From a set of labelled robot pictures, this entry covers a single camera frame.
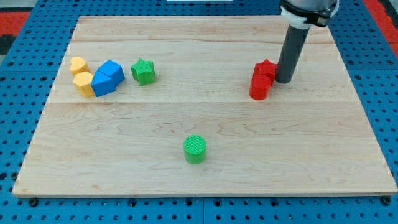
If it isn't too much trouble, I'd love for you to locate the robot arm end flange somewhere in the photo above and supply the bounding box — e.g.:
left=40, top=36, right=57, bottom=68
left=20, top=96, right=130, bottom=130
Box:
left=279, top=0, right=340, bottom=30

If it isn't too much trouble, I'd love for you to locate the green cylinder block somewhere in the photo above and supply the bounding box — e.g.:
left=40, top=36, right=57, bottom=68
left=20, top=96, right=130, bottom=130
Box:
left=183, top=135, right=206, bottom=164

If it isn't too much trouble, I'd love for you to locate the wooden board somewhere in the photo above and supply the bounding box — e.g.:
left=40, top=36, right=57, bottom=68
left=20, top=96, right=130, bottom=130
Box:
left=12, top=16, right=397, bottom=198

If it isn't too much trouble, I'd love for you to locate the red cylinder block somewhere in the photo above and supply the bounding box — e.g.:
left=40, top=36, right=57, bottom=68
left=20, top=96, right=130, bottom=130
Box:
left=249, top=75, right=272, bottom=100

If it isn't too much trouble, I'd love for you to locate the green star block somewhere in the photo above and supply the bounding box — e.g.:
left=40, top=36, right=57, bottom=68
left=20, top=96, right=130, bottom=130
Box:
left=131, top=58, right=155, bottom=86

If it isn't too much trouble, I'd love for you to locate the red star block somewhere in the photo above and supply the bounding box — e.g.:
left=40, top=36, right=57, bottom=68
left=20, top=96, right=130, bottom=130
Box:
left=253, top=59, right=277, bottom=85

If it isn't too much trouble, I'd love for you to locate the blue cube block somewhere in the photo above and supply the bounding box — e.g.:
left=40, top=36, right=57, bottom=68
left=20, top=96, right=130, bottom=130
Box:
left=98, top=60, right=125, bottom=86

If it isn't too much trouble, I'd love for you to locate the blue pentagon block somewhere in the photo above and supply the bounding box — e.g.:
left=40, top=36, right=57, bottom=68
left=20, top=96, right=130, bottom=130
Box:
left=91, top=71, right=116, bottom=97

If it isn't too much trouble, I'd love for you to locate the yellow hexagon block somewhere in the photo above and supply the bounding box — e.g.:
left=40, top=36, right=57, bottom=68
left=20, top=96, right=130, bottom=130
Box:
left=73, top=72, right=94, bottom=98

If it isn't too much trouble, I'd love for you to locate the yellow heart block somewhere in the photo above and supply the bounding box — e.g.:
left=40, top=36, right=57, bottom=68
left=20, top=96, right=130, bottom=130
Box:
left=69, top=57, right=90, bottom=76

